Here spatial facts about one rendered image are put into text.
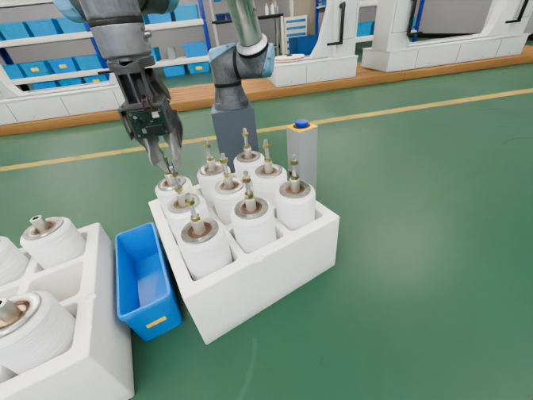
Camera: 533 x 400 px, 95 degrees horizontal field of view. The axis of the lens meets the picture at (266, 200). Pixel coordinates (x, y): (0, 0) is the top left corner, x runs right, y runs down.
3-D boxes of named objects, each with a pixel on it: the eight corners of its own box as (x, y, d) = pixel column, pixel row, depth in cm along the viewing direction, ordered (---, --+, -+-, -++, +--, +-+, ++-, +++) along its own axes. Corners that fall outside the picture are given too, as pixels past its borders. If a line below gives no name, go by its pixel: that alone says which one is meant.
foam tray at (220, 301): (167, 244, 83) (147, 201, 73) (265, 201, 98) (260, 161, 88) (206, 346, 55) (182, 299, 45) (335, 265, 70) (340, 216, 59)
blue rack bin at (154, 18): (156, 25, 444) (152, 10, 432) (177, 22, 446) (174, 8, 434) (149, 24, 403) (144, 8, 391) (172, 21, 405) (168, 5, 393)
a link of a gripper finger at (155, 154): (152, 185, 48) (135, 140, 43) (155, 171, 53) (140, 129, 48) (168, 182, 49) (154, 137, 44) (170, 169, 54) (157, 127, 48)
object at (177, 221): (182, 250, 70) (161, 199, 60) (215, 239, 73) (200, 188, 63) (188, 275, 63) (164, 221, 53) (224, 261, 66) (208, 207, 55)
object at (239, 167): (274, 199, 87) (269, 152, 76) (261, 215, 80) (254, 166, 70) (251, 194, 91) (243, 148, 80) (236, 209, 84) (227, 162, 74)
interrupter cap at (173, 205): (166, 201, 60) (165, 198, 59) (197, 192, 62) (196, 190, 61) (169, 218, 54) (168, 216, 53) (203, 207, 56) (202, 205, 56)
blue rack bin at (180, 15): (179, 22, 446) (176, 7, 433) (201, 20, 448) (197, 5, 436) (175, 21, 405) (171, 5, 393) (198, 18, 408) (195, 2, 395)
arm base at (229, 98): (215, 103, 115) (210, 80, 109) (247, 99, 116) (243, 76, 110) (214, 112, 103) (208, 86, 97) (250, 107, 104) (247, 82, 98)
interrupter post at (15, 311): (5, 313, 38) (-10, 301, 36) (24, 305, 39) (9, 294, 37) (0, 327, 36) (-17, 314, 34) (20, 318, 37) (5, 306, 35)
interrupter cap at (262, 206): (268, 198, 57) (268, 195, 56) (269, 219, 50) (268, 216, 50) (235, 201, 57) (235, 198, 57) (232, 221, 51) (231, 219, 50)
